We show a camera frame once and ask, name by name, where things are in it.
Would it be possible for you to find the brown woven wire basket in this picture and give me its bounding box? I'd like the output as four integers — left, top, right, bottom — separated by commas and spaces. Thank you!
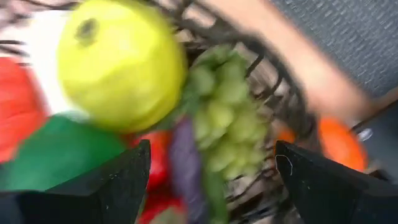
0, 0, 318, 224

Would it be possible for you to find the green grape bunch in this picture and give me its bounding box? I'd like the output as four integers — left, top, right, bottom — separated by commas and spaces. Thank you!
185, 44, 272, 182

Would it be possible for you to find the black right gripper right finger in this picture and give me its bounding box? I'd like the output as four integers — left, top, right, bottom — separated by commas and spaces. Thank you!
274, 140, 398, 224

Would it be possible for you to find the dark purple eggplant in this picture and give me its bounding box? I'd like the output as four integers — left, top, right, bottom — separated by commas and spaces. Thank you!
169, 117, 208, 224

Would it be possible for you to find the green cucumber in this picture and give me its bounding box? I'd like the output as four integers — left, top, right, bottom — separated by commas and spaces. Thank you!
201, 170, 230, 224

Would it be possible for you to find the red chili pepper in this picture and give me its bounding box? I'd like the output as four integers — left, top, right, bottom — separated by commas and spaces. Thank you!
129, 129, 187, 224

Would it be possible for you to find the black metal table frame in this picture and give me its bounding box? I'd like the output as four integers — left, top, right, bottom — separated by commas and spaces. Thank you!
349, 99, 398, 183

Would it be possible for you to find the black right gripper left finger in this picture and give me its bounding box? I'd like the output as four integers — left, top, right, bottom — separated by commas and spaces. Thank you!
0, 139, 152, 224

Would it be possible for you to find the orange toy pepper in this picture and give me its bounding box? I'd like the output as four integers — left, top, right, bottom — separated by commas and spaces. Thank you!
0, 57, 49, 164

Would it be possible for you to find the round green lime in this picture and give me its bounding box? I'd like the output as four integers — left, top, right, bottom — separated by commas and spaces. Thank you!
0, 114, 127, 191

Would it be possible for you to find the orange mandarin fruit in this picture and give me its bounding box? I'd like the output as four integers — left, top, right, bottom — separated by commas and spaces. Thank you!
316, 117, 370, 172

